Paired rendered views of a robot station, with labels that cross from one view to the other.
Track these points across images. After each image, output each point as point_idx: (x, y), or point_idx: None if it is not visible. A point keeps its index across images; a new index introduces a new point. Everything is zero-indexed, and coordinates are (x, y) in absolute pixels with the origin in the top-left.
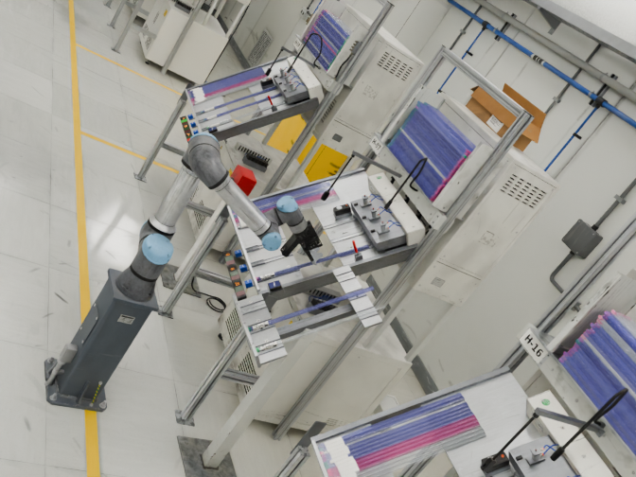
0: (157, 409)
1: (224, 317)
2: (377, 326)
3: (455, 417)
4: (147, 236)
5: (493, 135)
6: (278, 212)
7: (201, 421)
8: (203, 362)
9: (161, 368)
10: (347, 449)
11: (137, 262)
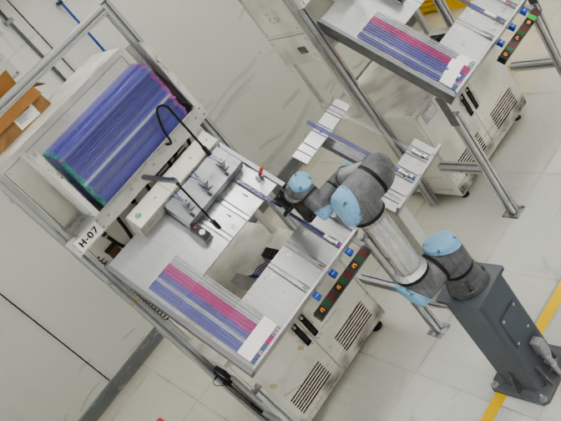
0: (459, 340)
1: (299, 418)
2: (259, 215)
3: (378, 28)
4: (438, 264)
5: (68, 93)
6: (312, 185)
7: (424, 325)
8: (362, 394)
9: (417, 388)
10: (444, 72)
11: (467, 255)
